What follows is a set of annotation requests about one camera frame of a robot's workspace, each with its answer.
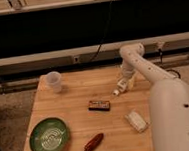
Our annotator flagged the clear plastic cup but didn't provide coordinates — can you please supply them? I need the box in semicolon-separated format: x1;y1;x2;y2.
45;71;62;93

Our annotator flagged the black hanging cable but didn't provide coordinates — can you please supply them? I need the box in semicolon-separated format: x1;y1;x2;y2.
82;0;121;64

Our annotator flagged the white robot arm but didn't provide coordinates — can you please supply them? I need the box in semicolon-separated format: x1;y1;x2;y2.
120;43;189;151

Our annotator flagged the brown chocolate bar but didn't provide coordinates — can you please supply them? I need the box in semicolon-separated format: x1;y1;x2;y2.
88;100;110;111

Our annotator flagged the black cable at right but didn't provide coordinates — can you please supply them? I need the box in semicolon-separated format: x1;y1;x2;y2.
157;45;182;82

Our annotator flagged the green ceramic bowl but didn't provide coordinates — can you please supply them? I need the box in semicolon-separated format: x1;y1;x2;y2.
29;117;70;151

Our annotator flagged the clear plastic bottle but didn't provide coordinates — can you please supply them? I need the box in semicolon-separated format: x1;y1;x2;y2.
113;74;135;96

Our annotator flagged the red sausage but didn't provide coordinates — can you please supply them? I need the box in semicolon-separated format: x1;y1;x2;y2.
84;133;104;151

